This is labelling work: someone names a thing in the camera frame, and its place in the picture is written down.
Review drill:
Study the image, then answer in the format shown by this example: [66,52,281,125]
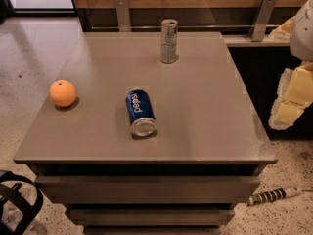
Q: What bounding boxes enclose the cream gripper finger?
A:
[269,17,295,41]
[268,62,313,130]

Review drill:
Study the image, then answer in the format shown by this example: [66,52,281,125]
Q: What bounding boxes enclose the blue pepsi can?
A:
[125,88,157,137]

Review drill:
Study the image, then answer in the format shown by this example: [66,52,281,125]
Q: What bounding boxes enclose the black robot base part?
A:
[0,170,43,235]

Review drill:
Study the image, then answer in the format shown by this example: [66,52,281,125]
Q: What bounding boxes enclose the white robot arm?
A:
[268,0,313,130]

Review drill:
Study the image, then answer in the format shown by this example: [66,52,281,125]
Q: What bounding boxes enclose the tall silver can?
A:
[161,19,178,64]

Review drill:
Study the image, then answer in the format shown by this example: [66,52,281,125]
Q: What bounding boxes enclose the white power strip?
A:
[247,187,302,206]

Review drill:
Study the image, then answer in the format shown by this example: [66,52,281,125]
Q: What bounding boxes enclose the orange fruit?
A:
[49,80,77,107]

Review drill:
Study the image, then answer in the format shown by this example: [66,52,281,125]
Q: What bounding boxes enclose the right metal bracket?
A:
[248,0,277,42]

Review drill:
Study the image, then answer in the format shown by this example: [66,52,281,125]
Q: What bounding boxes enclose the metal bracket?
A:
[114,0,131,32]
[248,0,277,42]

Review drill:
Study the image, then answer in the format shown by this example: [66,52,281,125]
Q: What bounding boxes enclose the left metal bracket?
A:
[114,0,131,32]

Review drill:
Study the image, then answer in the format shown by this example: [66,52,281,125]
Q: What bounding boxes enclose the metal rail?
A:
[90,24,280,31]

